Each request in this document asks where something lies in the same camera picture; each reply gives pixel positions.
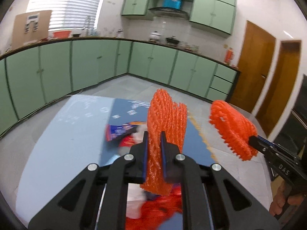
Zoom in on blue snack bag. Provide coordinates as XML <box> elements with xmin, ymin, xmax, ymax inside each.
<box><xmin>106</xmin><ymin>121</ymin><xmax>145</xmax><ymax>142</ymax></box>

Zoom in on orange foam net sleeve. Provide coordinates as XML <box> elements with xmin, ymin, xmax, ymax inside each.
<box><xmin>140</xmin><ymin>89</ymin><xmax>188</xmax><ymax>196</ymax></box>

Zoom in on red trash under gripper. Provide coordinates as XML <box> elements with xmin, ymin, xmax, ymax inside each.
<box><xmin>125</xmin><ymin>185</ymin><xmax>183</xmax><ymax>229</ymax></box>

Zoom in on green lower kitchen cabinets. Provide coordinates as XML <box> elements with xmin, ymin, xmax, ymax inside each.
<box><xmin>1</xmin><ymin>37</ymin><xmax>240</xmax><ymax>134</ymax></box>

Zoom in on right hand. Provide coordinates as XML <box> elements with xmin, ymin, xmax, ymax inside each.
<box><xmin>269</xmin><ymin>181</ymin><xmax>305</xmax><ymax>216</ymax></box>

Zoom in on black glass cabinet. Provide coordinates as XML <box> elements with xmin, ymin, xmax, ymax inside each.
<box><xmin>274</xmin><ymin>75</ymin><xmax>307</xmax><ymax>154</ymax></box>

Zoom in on brown wooden door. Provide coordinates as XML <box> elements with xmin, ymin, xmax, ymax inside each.
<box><xmin>256</xmin><ymin>40</ymin><xmax>301</xmax><ymax>136</ymax></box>
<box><xmin>229</xmin><ymin>21</ymin><xmax>276</xmax><ymax>113</ymax></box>

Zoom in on blue tablecloth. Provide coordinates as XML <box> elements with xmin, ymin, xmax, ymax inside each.
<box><xmin>15</xmin><ymin>93</ymin><xmax>217</xmax><ymax>230</ymax></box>

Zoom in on orange thermos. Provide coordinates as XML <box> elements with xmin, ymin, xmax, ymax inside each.
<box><xmin>224</xmin><ymin>47</ymin><xmax>234</xmax><ymax>64</ymax></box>

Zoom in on black wok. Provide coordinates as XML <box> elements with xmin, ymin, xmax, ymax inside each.
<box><xmin>165</xmin><ymin>37</ymin><xmax>180</xmax><ymax>46</ymax></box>

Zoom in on white pot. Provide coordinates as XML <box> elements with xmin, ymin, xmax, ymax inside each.
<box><xmin>149</xmin><ymin>31</ymin><xmax>161</xmax><ymax>43</ymax></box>

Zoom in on range hood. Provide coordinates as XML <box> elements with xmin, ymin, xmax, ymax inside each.
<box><xmin>149</xmin><ymin>7</ymin><xmax>189</xmax><ymax>20</ymax></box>

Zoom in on blue box above hood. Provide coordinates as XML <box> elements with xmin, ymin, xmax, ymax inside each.
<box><xmin>163</xmin><ymin>0</ymin><xmax>182</xmax><ymax>9</ymax></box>

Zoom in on red basin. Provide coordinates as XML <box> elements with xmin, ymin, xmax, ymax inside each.
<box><xmin>53</xmin><ymin>30</ymin><xmax>71</xmax><ymax>39</ymax></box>

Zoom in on cardboard sheet on counter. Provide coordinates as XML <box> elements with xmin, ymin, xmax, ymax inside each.
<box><xmin>11</xmin><ymin>10</ymin><xmax>52</xmax><ymax>50</ymax></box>

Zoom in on window blinds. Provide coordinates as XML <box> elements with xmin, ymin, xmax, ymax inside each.
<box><xmin>26</xmin><ymin>0</ymin><xmax>102</xmax><ymax>30</ymax></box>

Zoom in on green upper wall cabinets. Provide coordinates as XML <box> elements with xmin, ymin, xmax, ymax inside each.
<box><xmin>122</xmin><ymin>0</ymin><xmax>237</xmax><ymax>37</ymax></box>

